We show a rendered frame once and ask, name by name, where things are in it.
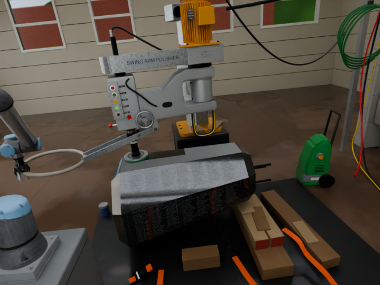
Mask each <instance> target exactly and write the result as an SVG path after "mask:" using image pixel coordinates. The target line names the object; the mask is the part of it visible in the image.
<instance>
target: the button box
mask: <svg viewBox="0 0 380 285"><path fill-rule="evenodd" d="M112 85H113V86H114V87H115V90H111V89H110V87H111V86H112ZM106 86H107V91H108V94H109V99H110V103H111V108H112V111H113V116H114V120H118V119H124V112H123V107H122V102H121V99H120V93H119V88H118V83H117V81H116V82H111V83H106ZM112 93H116V97H113V96H112ZM114 99H117V100H118V103H117V104H115V103H113V100H114ZM115 106H119V110H115ZM117 112H119V113H121V116H116V113H117Z"/></svg>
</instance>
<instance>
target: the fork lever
mask: <svg viewBox="0 0 380 285"><path fill-rule="evenodd" d="M135 130H140V132H138V133H136V134H134V135H132V136H129V137H127V135H126V134H124V135H122V136H119V137H117V138H115V139H113V140H111V141H108V142H106V143H104V144H102V145H100V146H97V147H95V148H93V149H91V150H89V151H86V152H84V153H83V155H87V156H85V157H83V158H81V160H84V161H85V162H84V163H86V162H89V161H91V160H93V159H95V158H97V157H100V156H102V155H104V154H106V153H108V152H111V151H113V150H115V149H118V148H120V147H121V146H124V145H126V144H128V143H131V142H133V141H135V140H137V139H139V138H141V137H144V136H146V135H148V134H150V133H152V132H153V129H152V126H151V127H150V128H148V129H142V128H138V129H135Z"/></svg>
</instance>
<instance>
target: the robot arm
mask: <svg viewBox="0 0 380 285"><path fill-rule="evenodd" d="M13 104H14V100H13V99H12V97H11V96H10V95H9V94H8V93H7V92H6V91H4V90H3V89H1V88H0V118H1V119H2V120H3V122H4V123H5V124H6V126H8V128H9V129H10V130H11V131H12V133H13V134H11V135H6V136H4V140H5V142H4V143H3V144H2V145H1V146H0V154H1V155H2V156H4V157H10V158H12V159H13V160H15V166H14V167H15V168H14V174H15V175H16V177H17V178H18V180H19V181H20V182H22V180H21V176H20V175H21V173H22V172H30V167H29V166H28V164H27V163H26V162H24V161H23V158H24V155H25V153H28V152H35V151H39V150H41V149H42V144H41V139H40V138H39V137H37V138H36V137H35V136H34V135H33V133H32V132H31V130H30V129H29V128H28V126H27V125H26V123H25V122H24V121H23V119H22V117H21V116H20V114H19V113H18V112H17V110H16V108H15V107H14V106H13ZM47 247H48V242H47V239H46V237H44V235H43V234H41V233H40V232H39V231H38V228H37V225H36V221H35V219H34V216H33V212H32V209H31V205H30V204H29V202H28V199H27V198H26V197H24V196H22V195H7V196H2V197H0V268H1V269H2V270H16V269H20V268H22V267H25V266H27V265H29V264H31V263H33V262H35V261H36V260H37V259H39V258H40V257H41V256H42V255H43V254H44V253H45V251H46V249H47Z"/></svg>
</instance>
